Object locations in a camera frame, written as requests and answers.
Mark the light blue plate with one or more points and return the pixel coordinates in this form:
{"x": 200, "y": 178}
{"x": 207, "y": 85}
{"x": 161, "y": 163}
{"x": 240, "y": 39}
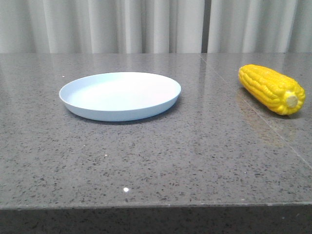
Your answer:
{"x": 120, "y": 96}

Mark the yellow corn cob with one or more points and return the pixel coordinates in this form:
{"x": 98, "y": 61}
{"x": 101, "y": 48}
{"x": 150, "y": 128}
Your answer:
{"x": 279, "y": 93}

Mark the white curtain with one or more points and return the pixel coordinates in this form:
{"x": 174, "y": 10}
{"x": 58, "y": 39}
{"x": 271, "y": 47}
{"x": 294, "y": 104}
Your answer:
{"x": 155, "y": 26}

